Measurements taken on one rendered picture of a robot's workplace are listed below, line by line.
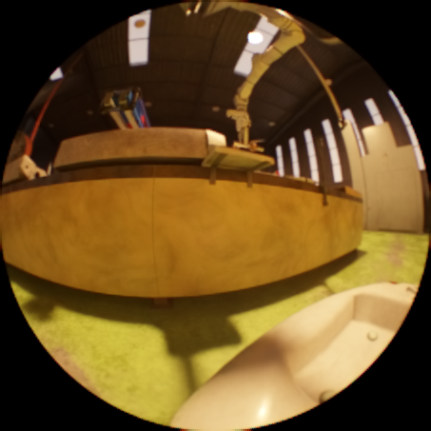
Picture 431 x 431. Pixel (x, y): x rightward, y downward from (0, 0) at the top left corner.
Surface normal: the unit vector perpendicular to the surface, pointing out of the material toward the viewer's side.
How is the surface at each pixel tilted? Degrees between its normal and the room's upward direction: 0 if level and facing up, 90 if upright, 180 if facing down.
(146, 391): 0
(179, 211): 90
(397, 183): 90
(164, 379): 0
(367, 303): 74
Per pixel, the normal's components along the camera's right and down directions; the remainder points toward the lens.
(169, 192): 0.27, 0.01
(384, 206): -0.96, 0.00
